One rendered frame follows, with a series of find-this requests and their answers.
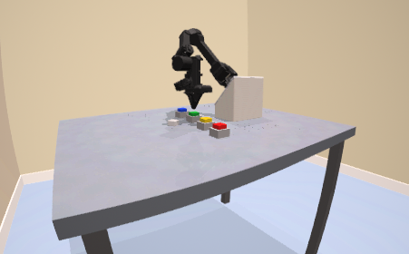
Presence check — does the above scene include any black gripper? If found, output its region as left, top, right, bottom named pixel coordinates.
left=182, top=72, right=212, bottom=109

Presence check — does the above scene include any red button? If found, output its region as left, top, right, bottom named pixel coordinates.
left=209, top=122, right=230, bottom=139

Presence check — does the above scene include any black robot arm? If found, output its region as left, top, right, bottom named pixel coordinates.
left=171, top=28, right=238, bottom=92

